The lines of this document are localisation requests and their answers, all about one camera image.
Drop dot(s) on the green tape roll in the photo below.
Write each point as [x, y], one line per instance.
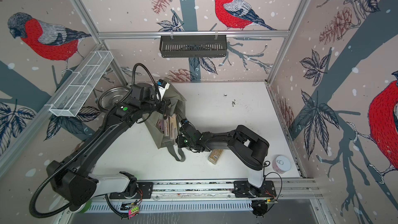
[84, 208]

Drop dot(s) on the pink circuit board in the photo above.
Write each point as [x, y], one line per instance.
[130, 210]

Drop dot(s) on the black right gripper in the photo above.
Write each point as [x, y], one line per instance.
[179, 138]

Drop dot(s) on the aluminium mounting rail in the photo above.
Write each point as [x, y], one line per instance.
[210, 190]

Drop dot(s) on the white round tin can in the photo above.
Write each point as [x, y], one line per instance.
[281, 164]

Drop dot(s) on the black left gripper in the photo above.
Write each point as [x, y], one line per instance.
[165, 104]

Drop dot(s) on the black hanging shelf basket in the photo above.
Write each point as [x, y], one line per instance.
[193, 46]

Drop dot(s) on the glass spice jar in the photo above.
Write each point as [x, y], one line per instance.
[215, 155]

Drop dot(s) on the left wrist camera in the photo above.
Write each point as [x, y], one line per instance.
[163, 86]

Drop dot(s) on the white wire mesh basket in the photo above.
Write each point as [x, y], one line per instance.
[72, 99]

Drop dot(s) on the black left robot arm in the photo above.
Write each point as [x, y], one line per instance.
[72, 178]

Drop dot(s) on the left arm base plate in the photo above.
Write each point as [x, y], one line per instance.
[142, 190]

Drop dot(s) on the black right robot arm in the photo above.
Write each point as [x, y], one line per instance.
[249, 147]

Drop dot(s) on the olive green tote bag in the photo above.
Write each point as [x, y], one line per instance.
[177, 106]

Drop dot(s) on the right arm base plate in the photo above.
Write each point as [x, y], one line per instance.
[243, 189]

